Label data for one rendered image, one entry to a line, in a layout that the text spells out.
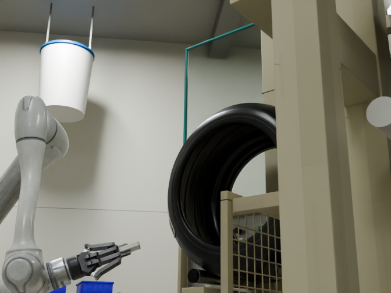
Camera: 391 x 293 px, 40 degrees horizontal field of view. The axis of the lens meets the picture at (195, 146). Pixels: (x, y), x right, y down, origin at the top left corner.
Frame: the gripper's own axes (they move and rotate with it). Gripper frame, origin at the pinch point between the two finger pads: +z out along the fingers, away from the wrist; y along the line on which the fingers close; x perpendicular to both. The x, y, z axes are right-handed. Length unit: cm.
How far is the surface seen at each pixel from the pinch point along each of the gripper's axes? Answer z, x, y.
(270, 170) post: 61, -7, -16
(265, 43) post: 81, 11, -64
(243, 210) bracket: 17, 68, 37
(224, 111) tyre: 43, 26, -22
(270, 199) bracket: 22, 72, 39
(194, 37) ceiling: 157, -207, -320
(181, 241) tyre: 16.2, 2.1, 5.1
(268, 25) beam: 59, 53, -29
